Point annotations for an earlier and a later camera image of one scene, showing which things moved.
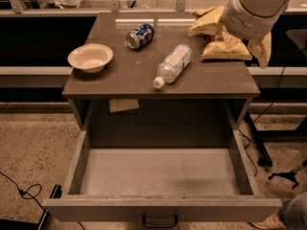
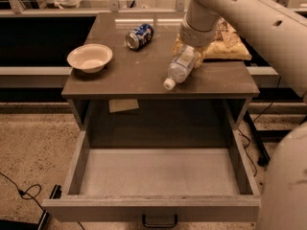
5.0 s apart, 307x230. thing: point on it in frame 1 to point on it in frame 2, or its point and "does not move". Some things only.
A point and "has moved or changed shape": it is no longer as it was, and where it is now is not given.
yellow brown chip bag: x=223 y=47 does not move
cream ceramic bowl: x=91 y=57 does not move
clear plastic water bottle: x=178 y=57 has moved or changed shape
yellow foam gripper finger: x=261 y=49 to x=199 y=56
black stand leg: x=255 y=134 does not move
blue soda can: x=139 y=36 does not move
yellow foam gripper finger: x=211 y=23 to x=179 y=46
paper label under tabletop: x=118 y=105 does not move
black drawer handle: x=173 y=225 does not move
